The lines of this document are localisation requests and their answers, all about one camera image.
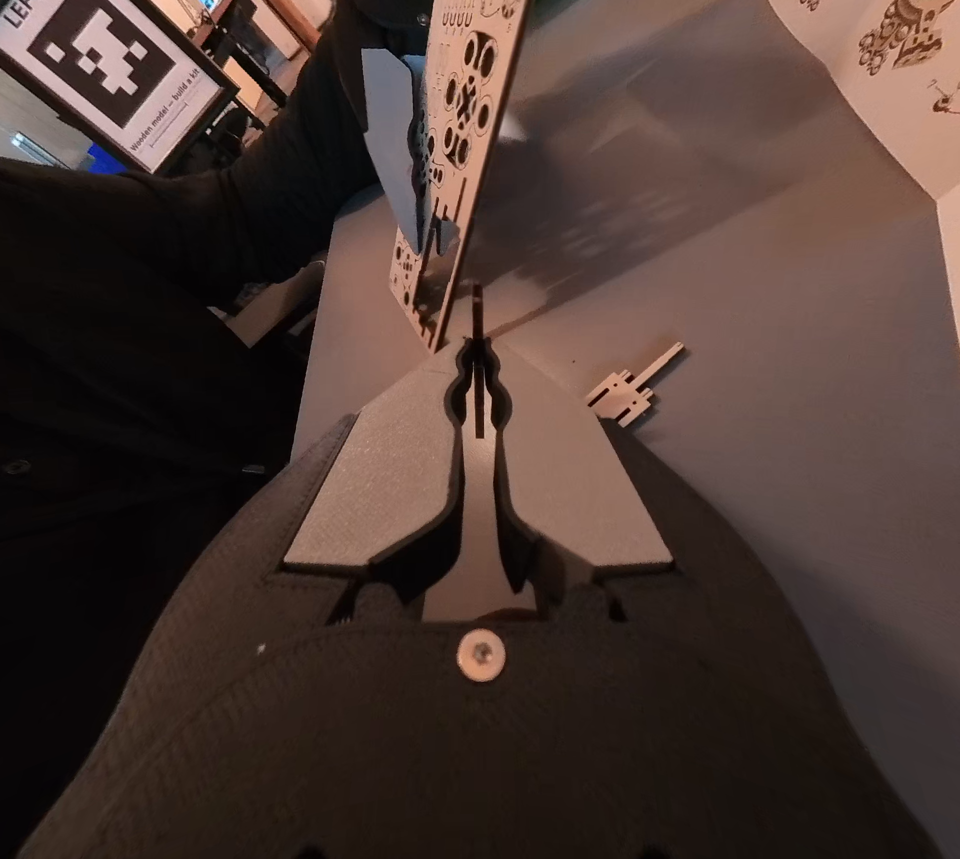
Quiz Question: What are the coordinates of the person's left forearm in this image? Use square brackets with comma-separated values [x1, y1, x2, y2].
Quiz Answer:
[0, 4, 380, 320]

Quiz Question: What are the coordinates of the wooden part with long pin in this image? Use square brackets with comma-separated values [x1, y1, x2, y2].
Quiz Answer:
[585, 341, 687, 429]

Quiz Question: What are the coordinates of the folded paper instruction sheet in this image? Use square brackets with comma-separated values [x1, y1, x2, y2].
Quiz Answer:
[603, 0, 960, 380]

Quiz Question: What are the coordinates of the wooden part with printed text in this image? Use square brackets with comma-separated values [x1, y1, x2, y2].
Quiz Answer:
[471, 281, 487, 440]

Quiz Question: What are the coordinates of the laser-cut wooden parts sheet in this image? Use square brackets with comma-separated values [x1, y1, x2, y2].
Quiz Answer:
[386, 0, 543, 356]

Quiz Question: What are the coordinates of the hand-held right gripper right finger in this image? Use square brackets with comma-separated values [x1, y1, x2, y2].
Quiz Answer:
[484, 338, 676, 595]

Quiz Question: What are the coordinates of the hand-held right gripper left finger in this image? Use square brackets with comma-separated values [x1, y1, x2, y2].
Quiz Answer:
[279, 340, 475, 607]

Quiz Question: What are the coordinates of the black framed marker sign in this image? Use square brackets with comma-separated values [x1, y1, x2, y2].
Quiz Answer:
[0, 0, 241, 176]

